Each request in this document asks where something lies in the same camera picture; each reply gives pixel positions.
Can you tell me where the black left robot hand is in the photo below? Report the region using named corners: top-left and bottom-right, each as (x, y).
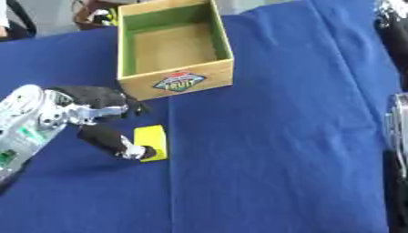
top-left (46, 85), bottom-right (159, 161)

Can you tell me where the tan box with green inside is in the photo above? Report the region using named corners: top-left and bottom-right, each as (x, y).
top-left (115, 0), bottom-right (236, 102)

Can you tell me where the yellow rectangular block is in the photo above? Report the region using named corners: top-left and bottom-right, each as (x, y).
top-left (130, 124), bottom-right (171, 163)

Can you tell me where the black chair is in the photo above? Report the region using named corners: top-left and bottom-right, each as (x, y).
top-left (0, 0), bottom-right (38, 42)

